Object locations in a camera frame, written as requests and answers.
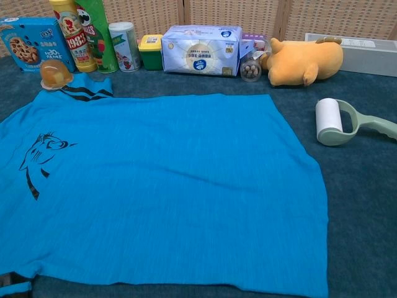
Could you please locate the yellow bottle with red label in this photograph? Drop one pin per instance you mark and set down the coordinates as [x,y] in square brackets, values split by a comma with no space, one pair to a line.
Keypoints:
[76,46]

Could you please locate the blue t-shirt with cat print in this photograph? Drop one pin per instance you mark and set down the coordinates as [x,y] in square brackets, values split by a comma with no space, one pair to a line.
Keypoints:
[155,186]

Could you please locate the green Pringles can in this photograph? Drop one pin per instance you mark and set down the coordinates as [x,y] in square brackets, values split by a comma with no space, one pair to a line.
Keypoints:
[102,40]

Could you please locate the clear jar of nuts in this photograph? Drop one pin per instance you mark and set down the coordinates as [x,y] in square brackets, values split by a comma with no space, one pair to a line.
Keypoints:
[250,69]

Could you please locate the purple box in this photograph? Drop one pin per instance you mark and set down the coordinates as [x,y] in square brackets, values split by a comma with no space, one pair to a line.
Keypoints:
[259,38]

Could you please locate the green box with yellow lid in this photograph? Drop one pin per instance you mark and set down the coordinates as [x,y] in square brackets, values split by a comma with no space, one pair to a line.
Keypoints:
[150,54]

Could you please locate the green lint roller white roll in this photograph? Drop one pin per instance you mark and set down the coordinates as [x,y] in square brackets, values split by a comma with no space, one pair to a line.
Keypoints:
[328,121]

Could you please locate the amber jelly cup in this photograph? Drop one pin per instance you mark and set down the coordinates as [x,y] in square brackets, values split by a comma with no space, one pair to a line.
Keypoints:
[56,73]

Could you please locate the orange plush toy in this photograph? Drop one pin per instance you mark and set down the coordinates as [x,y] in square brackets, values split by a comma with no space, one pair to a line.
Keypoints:
[297,62]

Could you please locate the blue cookie box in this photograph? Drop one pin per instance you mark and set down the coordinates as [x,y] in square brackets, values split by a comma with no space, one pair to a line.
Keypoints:
[28,43]

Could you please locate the blue white tissue pack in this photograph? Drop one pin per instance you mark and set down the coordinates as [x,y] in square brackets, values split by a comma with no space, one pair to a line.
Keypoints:
[198,49]

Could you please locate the long white grey box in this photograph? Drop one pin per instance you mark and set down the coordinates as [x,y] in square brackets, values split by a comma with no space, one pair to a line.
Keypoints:
[369,56]

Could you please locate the small white green can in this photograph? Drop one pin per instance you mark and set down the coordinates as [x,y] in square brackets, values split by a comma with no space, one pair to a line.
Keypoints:
[124,46]

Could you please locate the woven wicker folding screen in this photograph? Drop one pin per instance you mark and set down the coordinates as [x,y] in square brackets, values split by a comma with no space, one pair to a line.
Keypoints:
[217,14]

